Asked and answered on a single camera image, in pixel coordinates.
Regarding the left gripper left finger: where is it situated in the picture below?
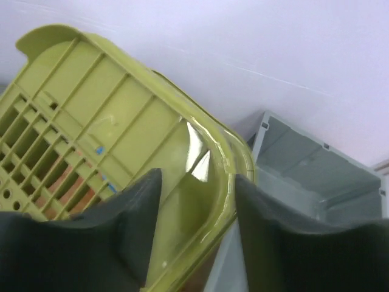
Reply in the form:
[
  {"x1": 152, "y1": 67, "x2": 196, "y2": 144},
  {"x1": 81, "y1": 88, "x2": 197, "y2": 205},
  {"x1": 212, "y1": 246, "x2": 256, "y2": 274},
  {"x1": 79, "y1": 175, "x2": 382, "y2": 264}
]
[{"x1": 1, "y1": 169, "x2": 162, "y2": 291}]

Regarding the grey plastic bin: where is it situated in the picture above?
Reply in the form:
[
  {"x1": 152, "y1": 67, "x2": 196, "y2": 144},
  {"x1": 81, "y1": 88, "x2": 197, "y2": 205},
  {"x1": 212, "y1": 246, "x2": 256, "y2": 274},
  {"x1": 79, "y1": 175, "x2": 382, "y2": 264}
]
[{"x1": 205, "y1": 111, "x2": 388, "y2": 291}]

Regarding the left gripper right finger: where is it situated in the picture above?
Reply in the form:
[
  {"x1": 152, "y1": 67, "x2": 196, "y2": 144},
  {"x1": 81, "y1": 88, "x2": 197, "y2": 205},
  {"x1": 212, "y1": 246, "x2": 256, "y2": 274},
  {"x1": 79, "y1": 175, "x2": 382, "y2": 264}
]
[{"x1": 235, "y1": 175, "x2": 388, "y2": 291}]

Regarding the olive green plastic basin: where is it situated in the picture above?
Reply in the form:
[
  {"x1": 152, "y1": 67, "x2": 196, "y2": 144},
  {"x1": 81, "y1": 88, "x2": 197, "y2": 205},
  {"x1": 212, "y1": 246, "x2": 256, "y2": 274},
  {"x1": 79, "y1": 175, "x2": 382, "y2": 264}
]
[{"x1": 1, "y1": 24, "x2": 255, "y2": 291}]

